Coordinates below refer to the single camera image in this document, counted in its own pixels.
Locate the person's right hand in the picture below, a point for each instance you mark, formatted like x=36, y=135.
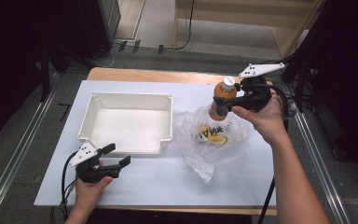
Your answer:
x=265, y=121

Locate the white board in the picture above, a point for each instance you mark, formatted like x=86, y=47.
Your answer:
x=167, y=183

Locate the person's left hand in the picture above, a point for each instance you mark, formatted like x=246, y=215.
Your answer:
x=90, y=193

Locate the white plastic tray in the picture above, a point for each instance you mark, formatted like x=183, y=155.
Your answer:
x=127, y=127

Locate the light wooden frame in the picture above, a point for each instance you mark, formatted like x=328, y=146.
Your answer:
x=239, y=17

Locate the orange juice bottle white cap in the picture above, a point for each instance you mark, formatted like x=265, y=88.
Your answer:
x=222, y=96

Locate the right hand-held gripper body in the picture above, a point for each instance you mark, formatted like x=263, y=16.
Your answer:
x=254, y=93

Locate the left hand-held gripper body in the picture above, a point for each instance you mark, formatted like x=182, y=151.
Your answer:
x=91, y=171

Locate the clear plastic bag yellow print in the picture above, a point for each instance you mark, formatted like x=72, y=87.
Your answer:
x=208, y=140

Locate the wooden table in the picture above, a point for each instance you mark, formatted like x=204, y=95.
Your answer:
x=124, y=74

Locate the black tripod stand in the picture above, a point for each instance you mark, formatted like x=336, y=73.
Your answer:
x=303, y=87

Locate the aluminium rail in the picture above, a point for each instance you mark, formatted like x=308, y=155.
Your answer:
x=15, y=155
x=320, y=155

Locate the dark curtain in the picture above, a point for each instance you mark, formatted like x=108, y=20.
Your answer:
x=9, y=56
x=348, y=77

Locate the dark cabinet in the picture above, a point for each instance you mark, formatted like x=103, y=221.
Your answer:
x=101, y=25

